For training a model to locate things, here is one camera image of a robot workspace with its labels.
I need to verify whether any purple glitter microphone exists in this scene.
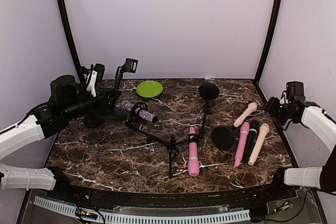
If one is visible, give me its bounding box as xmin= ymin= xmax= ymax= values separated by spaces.
xmin=121 ymin=101 xmax=158 ymax=123

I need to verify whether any black tripod mic stand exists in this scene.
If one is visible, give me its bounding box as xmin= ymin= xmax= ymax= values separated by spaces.
xmin=124 ymin=113 xmax=180 ymax=179

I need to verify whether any pink microphone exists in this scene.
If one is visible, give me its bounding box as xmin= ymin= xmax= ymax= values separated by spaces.
xmin=188 ymin=127 xmax=200 ymax=177
xmin=234 ymin=122 xmax=250 ymax=168

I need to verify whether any black microphone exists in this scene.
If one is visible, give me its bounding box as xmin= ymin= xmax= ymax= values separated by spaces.
xmin=243 ymin=120 xmax=259 ymax=164

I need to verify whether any black round-base mic stand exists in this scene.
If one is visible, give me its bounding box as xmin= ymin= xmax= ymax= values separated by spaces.
xmin=80 ymin=66 xmax=90 ymax=83

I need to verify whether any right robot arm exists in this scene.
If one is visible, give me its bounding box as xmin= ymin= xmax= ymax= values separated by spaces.
xmin=265 ymin=81 xmax=335 ymax=200

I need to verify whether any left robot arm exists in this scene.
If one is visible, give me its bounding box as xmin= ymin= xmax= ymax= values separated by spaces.
xmin=1 ymin=75 xmax=121 ymax=201

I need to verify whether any black empty mic stand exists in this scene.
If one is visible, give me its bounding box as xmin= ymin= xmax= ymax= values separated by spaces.
xmin=198 ymin=83 xmax=219 ymax=140

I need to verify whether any pink microphone front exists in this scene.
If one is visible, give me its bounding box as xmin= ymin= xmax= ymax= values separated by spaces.
xmin=188 ymin=127 xmax=200 ymax=177

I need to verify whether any green plate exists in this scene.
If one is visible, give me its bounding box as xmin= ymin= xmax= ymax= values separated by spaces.
xmin=136 ymin=81 xmax=163 ymax=98

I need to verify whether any white cable duct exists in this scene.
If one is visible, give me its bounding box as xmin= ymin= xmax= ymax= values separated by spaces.
xmin=33 ymin=196 xmax=250 ymax=223

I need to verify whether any left black frame post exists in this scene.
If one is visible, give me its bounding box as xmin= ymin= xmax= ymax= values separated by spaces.
xmin=57 ymin=0 xmax=84 ymax=81

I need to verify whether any black frame post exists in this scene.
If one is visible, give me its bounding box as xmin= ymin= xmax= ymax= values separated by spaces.
xmin=57 ymin=0 xmax=84 ymax=81
xmin=254 ymin=0 xmax=281 ymax=86

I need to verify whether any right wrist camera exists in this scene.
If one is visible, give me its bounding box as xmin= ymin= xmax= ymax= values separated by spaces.
xmin=280 ymin=81 xmax=306 ymax=104

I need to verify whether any right black frame post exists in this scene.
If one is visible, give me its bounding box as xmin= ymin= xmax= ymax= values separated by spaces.
xmin=254 ymin=0 xmax=281 ymax=86

